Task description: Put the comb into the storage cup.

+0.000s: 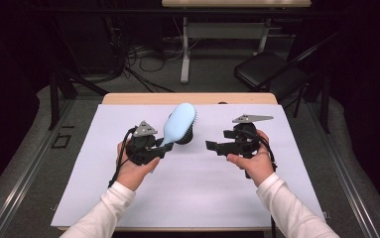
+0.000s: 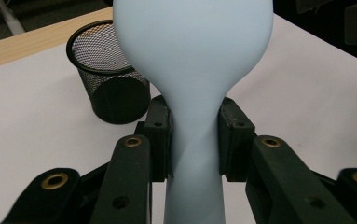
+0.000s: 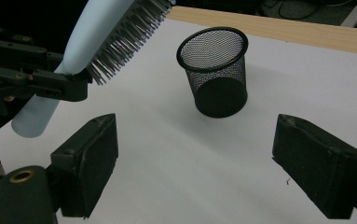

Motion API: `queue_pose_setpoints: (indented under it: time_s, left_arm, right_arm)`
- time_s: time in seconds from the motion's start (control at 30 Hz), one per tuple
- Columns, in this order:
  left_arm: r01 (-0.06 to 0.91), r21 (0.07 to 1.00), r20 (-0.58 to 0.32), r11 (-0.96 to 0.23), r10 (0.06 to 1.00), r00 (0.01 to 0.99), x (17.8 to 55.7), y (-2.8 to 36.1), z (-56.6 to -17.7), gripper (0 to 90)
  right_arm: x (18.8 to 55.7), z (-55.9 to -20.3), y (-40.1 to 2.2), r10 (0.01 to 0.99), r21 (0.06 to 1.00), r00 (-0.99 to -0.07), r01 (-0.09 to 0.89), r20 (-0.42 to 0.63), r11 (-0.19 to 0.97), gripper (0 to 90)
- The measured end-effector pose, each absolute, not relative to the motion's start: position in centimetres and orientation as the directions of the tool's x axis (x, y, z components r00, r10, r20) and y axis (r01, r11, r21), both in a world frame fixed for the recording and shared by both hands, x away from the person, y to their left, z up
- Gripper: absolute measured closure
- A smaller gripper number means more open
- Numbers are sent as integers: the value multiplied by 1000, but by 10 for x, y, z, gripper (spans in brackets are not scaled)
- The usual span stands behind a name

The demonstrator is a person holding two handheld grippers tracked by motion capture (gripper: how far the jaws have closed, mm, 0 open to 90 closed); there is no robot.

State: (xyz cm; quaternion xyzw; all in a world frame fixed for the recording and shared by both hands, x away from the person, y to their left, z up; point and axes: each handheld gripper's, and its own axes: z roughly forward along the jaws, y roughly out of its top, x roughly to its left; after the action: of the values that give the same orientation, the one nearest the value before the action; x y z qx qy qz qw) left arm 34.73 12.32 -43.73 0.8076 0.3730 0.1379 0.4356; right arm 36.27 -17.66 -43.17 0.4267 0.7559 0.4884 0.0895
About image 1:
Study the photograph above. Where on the person's right hand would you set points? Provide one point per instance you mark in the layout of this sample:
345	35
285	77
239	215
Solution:
258	167

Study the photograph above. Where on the light blue hairbrush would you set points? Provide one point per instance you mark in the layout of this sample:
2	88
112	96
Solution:
179	122

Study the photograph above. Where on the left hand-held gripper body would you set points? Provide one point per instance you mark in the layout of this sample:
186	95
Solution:
143	147

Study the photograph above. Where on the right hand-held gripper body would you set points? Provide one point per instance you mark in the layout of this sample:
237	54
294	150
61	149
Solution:
247	139

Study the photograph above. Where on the aluminium floor rail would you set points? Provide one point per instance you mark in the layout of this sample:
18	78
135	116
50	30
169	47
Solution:
343	172
28	168

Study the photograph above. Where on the black metal crossbar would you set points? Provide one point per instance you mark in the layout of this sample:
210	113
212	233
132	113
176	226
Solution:
111	12

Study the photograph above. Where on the black mesh pen holder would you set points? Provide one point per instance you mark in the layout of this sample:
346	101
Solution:
187	138

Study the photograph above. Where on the white table sheet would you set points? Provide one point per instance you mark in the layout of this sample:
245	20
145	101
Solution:
194	191

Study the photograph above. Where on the desk with white legs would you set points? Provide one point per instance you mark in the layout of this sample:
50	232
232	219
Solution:
224	31

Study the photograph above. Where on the person's left hand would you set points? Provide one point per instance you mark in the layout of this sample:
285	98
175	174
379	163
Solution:
133	175

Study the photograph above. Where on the black metal stand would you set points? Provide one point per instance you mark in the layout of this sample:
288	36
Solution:
325	102
54	99

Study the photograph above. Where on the black folding chair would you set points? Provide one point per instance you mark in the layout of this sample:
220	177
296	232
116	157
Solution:
265	69

